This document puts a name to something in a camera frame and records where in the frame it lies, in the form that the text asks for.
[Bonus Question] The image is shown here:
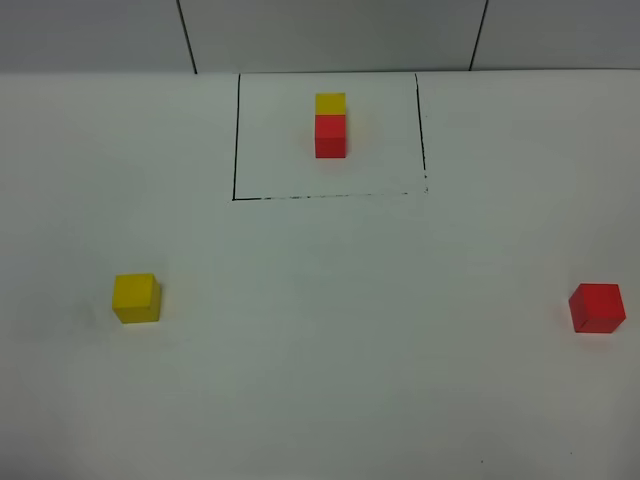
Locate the yellow template cube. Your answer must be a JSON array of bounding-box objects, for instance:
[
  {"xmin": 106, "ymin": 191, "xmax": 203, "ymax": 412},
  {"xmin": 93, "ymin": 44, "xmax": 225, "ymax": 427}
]
[{"xmin": 315, "ymin": 92, "xmax": 346, "ymax": 116}]

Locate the red template cube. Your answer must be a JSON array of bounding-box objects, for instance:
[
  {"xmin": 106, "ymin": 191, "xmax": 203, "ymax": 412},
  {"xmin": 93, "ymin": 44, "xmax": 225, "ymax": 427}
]
[{"xmin": 314, "ymin": 115, "xmax": 347, "ymax": 159}]

